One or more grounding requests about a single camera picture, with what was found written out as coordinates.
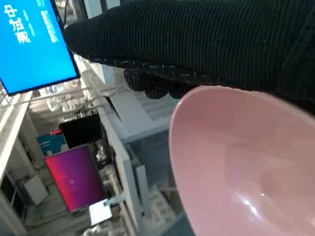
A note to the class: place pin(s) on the white box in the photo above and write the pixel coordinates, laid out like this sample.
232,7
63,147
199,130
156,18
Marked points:
35,190

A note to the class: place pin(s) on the black monitor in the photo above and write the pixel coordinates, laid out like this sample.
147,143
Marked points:
81,131

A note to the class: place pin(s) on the bright white screen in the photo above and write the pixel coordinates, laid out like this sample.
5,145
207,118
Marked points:
99,213

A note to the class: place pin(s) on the purple red monitor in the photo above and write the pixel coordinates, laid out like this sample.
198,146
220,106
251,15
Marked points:
76,177

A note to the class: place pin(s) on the blue cardboard box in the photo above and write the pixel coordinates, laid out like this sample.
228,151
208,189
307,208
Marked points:
51,145

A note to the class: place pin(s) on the black knitted gloved right hand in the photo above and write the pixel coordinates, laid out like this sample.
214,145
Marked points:
197,41

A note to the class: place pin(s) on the blue display screen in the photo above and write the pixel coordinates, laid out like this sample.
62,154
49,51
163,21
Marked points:
32,49

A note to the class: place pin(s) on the pink bowl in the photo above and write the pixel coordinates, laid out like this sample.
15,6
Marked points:
246,159

